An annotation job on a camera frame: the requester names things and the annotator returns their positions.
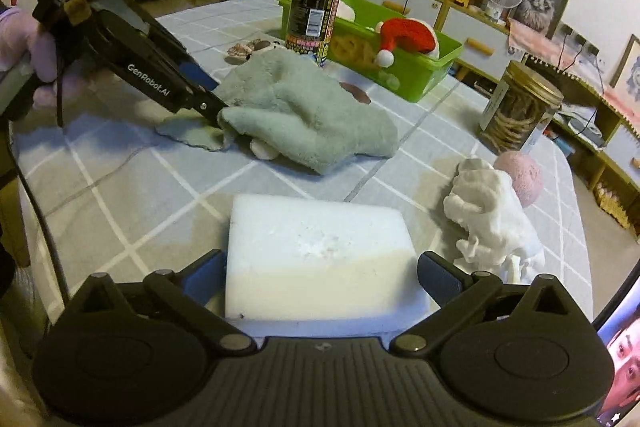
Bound framed cartoon drawing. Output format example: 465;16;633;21
609;33;640;88

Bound tray of eggs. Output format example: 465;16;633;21
594;183;632;230

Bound white sponge block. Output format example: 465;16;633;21
224;193;432;323

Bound folded clothes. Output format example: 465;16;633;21
550;106;608;148

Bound red santa hat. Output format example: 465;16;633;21
374;18;442;68

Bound green fluffy towel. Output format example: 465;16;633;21
155;52;400;176

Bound person's left hand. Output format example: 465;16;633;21
27;31;97;108

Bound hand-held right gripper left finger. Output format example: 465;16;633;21
65;249;257;354

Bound black printed tin can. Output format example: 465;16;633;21
285;0;347;68

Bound white cloth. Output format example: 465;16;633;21
442;157;547;284

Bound pink fringed cloth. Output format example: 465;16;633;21
506;19;640;130

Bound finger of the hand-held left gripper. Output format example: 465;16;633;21
177;91;232;128
150;26;221;92

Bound clear jar gold lid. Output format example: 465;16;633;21
477;60;564;156

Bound grey checked tablecloth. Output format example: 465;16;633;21
10;0;597;348

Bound pink knitted ball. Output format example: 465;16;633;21
494;150;544;208

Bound green plastic bin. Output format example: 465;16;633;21
278;0;463;104

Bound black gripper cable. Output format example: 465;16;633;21
7;122;68;308

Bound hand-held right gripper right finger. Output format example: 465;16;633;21
392;251;589;354

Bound framed cat picture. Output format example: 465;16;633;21
510;0;571;40

